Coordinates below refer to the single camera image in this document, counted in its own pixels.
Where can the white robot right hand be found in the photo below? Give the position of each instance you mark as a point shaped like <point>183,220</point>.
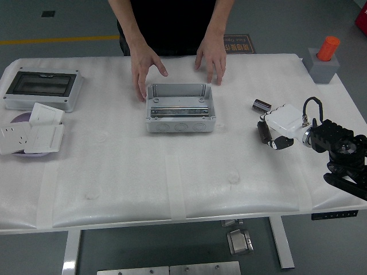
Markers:
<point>285,120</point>

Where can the person's left hand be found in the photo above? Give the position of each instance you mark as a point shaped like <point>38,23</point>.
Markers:
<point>213,57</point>

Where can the person's right hand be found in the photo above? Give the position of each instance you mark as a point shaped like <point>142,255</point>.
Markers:
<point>142,64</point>

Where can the dark brown cylindrical battery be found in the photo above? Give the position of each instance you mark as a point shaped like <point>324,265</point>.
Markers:
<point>261,105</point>
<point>263,132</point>

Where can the grey junction box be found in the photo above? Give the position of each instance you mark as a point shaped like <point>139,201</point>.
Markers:
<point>177,101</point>

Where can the person's left forearm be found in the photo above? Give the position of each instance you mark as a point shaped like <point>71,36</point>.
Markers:
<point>218,23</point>

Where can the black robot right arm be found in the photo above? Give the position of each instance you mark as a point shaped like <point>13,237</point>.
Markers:
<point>332,134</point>

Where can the person's right forearm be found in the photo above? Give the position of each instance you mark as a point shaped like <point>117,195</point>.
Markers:
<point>126,25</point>

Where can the grey box with clear cover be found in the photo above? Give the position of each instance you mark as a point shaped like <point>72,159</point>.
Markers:
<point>43,84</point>

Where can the brown floor sign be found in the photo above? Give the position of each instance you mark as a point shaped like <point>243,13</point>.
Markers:
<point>241,44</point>

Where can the person's torso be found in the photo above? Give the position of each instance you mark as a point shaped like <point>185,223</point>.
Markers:
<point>172,28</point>

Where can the grey block holder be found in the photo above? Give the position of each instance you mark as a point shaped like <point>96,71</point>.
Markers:
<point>324,71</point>

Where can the white tape strip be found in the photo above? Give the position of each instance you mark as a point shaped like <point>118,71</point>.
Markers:
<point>301,189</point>

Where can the orange cylinder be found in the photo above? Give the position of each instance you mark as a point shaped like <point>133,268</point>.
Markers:
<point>328,48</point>

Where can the black table control panel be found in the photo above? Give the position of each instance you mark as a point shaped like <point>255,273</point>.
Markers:
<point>335,215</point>

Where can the white foam mat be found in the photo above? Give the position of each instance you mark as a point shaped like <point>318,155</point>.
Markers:
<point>114,172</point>

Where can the white table leg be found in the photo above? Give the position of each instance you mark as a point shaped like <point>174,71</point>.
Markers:
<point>282,243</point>
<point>71,252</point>

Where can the red object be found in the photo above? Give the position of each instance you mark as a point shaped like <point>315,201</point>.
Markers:
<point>362,20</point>

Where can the purple round plate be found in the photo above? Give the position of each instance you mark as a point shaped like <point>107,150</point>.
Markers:
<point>21,117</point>

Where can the white socket panel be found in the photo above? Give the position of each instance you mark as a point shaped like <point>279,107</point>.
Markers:
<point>13,137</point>

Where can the metal plate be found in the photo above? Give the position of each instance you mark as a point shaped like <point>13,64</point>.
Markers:
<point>133,271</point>
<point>205,268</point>

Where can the white switch panel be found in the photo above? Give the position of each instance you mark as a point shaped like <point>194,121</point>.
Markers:
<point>46,114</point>
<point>43,139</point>

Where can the small metal bracket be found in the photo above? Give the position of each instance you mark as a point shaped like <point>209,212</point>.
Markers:
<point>231,222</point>

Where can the large metal bracket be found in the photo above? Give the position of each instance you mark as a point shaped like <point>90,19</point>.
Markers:
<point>239,242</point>

